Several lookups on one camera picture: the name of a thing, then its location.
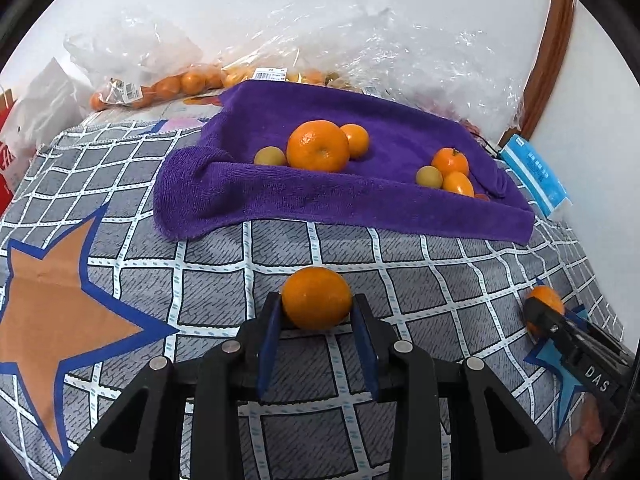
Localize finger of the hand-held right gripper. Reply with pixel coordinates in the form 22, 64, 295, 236
522, 296, 628, 411
562, 307, 633, 367

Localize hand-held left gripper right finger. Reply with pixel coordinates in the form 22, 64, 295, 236
350, 292, 576, 480

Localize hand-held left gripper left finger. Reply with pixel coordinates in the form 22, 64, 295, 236
57, 291, 286, 480

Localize purple towel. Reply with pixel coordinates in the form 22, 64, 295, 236
152, 80, 537, 246

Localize green plum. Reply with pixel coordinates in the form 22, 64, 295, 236
254, 146, 287, 167
416, 166, 444, 190

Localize oval orange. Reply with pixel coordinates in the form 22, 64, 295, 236
442, 171, 475, 197

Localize orange with stem mark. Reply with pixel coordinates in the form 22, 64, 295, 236
431, 147, 470, 177

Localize person's right hand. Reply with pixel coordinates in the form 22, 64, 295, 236
562, 397, 608, 480

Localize grey checked star blanket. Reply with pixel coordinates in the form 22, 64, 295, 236
0, 125, 626, 480

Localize blue tissue pack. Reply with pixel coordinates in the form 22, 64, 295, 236
499, 134, 573, 221

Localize pale printed sheet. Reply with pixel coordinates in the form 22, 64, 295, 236
82, 92, 226, 133

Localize clear bag of oranges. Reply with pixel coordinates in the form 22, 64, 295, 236
65, 15, 226, 111

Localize crumpled clear plastic bag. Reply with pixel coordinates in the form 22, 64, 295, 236
220, 0, 401, 96

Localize red paper bag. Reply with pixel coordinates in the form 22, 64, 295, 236
0, 105, 21, 216

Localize white plastic bag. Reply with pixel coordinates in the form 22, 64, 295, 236
0, 57, 96, 161

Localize brown wooden door frame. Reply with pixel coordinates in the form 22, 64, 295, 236
500, 0, 576, 143

